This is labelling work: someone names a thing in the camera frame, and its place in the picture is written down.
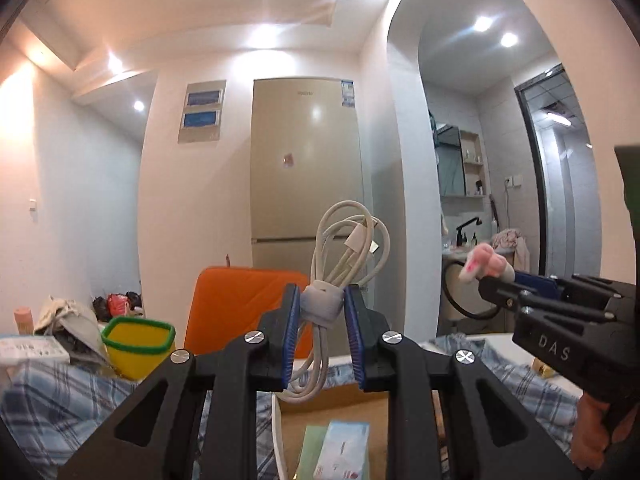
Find person's right hand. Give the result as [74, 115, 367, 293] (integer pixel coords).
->
[570, 393, 633, 472]

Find white charging cable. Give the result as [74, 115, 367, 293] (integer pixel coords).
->
[277, 201, 392, 403]

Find cardboard box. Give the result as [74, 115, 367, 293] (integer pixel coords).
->
[271, 382, 451, 480]

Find wall niche shelf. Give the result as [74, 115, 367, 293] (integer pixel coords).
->
[459, 130, 485, 197]

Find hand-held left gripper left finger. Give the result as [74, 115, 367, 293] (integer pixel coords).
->
[57, 282, 303, 480]

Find light blue tissue packet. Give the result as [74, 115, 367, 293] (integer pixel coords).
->
[312, 420, 371, 480]

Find mirror cabinet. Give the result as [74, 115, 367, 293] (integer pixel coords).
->
[435, 122, 466, 197]

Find grey wall panel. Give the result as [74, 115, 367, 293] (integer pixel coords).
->
[178, 79, 227, 145]

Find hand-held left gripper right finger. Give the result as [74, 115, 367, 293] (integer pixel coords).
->
[344, 284, 583, 480]

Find green cloth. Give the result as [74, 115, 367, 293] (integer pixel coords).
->
[290, 425, 331, 480]

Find beige bag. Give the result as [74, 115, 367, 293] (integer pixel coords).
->
[34, 295, 108, 362]

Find yellow bin with green rim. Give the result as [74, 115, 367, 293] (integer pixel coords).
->
[101, 316, 177, 382]

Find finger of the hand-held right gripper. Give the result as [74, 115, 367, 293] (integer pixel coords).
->
[477, 276, 615, 324]
[512, 271, 622, 307]

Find black door frame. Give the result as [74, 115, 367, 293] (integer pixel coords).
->
[515, 65, 566, 281]

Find blue plaid cloth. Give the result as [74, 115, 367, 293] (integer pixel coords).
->
[0, 335, 586, 480]

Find pink towel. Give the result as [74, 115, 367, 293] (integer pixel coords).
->
[492, 228, 531, 272]

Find beige refrigerator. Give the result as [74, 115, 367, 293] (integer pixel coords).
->
[250, 77, 372, 361]

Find beige vanity cabinet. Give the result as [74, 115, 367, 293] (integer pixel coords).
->
[442, 250, 496, 322]

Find orange chair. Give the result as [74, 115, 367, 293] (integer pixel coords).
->
[184, 266, 311, 361]

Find pink plush toy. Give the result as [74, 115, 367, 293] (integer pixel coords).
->
[459, 244, 516, 282]

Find white remote control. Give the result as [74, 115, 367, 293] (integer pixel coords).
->
[0, 336, 71, 364]

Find black faucet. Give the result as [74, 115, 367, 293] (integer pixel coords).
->
[455, 217, 482, 247]

